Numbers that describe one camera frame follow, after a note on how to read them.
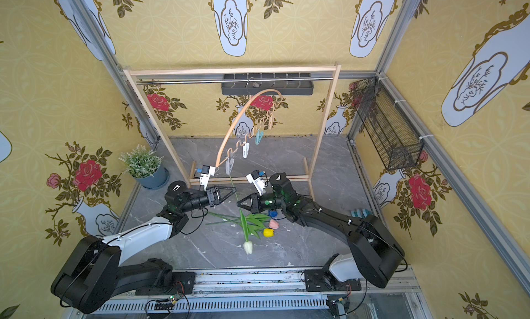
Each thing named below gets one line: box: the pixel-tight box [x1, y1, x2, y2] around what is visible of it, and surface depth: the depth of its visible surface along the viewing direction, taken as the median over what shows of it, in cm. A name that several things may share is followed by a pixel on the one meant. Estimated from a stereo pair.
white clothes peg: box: [242, 140, 250, 159], surface depth 76 cm
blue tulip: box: [248, 209, 279, 219], surface depth 91 cm
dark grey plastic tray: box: [220, 73, 314, 96], surface depth 94 cm
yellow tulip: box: [207, 219, 275, 239], surface depth 87 cm
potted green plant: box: [118, 145, 170, 190], surface depth 92 cm
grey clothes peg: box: [224, 156, 235, 175], surface depth 71 cm
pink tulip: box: [268, 218, 280, 230], surface depth 87 cm
